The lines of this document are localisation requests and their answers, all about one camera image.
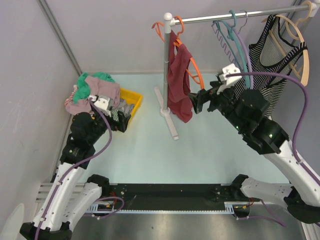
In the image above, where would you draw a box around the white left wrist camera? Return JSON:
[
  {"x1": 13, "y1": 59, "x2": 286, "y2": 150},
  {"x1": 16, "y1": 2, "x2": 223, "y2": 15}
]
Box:
[{"x1": 88, "y1": 95, "x2": 113, "y2": 117}]

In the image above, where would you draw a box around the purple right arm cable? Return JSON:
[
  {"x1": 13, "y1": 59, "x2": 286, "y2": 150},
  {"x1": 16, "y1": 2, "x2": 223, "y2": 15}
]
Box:
[{"x1": 226, "y1": 72, "x2": 320, "y2": 181}]

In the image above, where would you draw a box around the green white striped garment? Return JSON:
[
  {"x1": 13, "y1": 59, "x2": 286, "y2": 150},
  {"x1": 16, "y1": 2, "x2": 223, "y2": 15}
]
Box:
[{"x1": 110, "y1": 108, "x2": 125, "y2": 122}]

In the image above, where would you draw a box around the maroon tank top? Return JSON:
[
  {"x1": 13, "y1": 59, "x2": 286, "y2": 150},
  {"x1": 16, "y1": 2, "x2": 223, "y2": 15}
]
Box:
[{"x1": 167, "y1": 31, "x2": 193, "y2": 123}]

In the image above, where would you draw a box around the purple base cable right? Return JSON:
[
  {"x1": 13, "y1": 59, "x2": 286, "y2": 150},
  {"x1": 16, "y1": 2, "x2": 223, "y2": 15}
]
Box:
[{"x1": 233, "y1": 198, "x2": 288, "y2": 228}]

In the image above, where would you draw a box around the teal plastic hanger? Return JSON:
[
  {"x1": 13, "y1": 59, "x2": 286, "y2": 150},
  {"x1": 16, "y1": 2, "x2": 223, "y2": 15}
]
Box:
[{"x1": 215, "y1": 10, "x2": 253, "y2": 73}]

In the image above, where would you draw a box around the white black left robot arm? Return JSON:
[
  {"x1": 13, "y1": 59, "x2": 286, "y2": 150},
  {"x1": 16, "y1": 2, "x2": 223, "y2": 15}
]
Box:
[{"x1": 19, "y1": 111, "x2": 125, "y2": 240}]

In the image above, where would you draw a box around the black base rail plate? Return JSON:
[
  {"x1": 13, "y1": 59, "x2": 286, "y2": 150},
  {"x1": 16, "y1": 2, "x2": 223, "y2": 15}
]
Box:
[{"x1": 110, "y1": 183, "x2": 252, "y2": 213}]

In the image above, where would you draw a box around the beige wooden hanger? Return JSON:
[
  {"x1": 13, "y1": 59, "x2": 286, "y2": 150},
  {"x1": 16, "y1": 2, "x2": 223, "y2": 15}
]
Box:
[{"x1": 259, "y1": 0, "x2": 316, "y2": 86}]

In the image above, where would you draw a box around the orange plastic hanger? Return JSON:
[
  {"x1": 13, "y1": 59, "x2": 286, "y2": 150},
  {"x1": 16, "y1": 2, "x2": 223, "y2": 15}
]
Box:
[{"x1": 151, "y1": 15, "x2": 205, "y2": 90}]

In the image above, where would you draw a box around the grey garment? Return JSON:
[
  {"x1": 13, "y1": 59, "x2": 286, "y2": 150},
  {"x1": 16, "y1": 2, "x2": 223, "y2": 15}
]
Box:
[{"x1": 117, "y1": 98, "x2": 135, "y2": 116}]

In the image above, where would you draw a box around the yellow plastic bin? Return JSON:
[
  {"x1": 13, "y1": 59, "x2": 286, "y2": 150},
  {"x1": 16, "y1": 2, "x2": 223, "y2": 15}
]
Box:
[{"x1": 120, "y1": 88, "x2": 143, "y2": 122}]

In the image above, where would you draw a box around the silver white clothes rack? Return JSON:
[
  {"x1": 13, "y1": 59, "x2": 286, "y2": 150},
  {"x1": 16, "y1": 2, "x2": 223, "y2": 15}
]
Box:
[{"x1": 152, "y1": 0, "x2": 320, "y2": 141}]

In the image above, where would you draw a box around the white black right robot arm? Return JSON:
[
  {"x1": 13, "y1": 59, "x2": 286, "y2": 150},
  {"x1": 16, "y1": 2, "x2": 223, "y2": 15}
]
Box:
[{"x1": 188, "y1": 81, "x2": 320, "y2": 224}]

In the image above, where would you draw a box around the mauve pink garment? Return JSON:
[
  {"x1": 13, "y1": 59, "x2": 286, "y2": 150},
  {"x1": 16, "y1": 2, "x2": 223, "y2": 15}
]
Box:
[{"x1": 65, "y1": 76, "x2": 121, "y2": 116}]

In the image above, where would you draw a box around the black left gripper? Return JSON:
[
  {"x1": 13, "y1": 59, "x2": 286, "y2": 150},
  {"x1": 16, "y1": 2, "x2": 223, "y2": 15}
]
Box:
[{"x1": 87, "y1": 101, "x2": 130, "y2": 144}]

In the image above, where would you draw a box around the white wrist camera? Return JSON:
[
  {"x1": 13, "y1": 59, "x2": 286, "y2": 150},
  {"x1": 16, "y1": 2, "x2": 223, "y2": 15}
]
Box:
[
  {"x1": 88, "y1": 95, "x2": 113, "y2": 117},
  {"x1": 216, "y1": 63, "x2": 242, "y2": 95}
]

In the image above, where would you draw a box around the red white striped garment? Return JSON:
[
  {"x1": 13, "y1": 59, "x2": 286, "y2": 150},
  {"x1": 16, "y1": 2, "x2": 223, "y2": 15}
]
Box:
[{"x1": 64, "y1": 84, "x2": 78, "y2": 106}]

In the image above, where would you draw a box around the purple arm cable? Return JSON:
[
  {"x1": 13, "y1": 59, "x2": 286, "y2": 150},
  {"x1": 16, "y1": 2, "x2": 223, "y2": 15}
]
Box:
[
  {"x1": 226, "y1": 72, "x2": 320, "y2": 181},
  {"x1": 33, "y1": 98, "x2": 113, "y2": 240}
]

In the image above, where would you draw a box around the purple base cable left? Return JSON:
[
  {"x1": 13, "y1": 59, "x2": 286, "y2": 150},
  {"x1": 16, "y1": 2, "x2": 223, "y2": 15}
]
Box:
[{"x1": 91, "y1": 196, "x2": 125, "y2": 220}]

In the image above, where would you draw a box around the black white striped tank top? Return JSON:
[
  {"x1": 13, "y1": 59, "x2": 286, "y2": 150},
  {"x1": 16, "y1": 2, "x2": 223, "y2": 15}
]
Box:
[{"x1": 232, "y1": 14, "x2": 308, "y2": 118}]

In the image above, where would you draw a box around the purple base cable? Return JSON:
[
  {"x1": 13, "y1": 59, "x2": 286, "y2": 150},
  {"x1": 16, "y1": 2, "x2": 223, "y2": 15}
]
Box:
[
  {"x1": 91, "y1": 196, "x2": 125, "y2": 220},
  {"x1": 233, "y1": 198, "x2": 288, "y2": 228}
]

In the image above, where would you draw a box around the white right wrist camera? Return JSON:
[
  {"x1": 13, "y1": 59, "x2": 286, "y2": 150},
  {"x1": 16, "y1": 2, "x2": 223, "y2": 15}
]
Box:
[{"x1": 216, "y1": 63, "x2": 242, "y2": 95}]

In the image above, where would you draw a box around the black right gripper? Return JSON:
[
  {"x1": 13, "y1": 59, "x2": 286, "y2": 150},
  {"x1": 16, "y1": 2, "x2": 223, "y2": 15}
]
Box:
[{"x1": 187, "y1": 80, "x2": 246, "y2": 132}]

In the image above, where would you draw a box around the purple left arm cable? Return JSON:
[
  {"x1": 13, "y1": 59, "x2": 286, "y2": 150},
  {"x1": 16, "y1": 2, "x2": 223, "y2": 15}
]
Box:
[{"x1": 33, "y1": 98, "x2": 113, "y2": 240}]

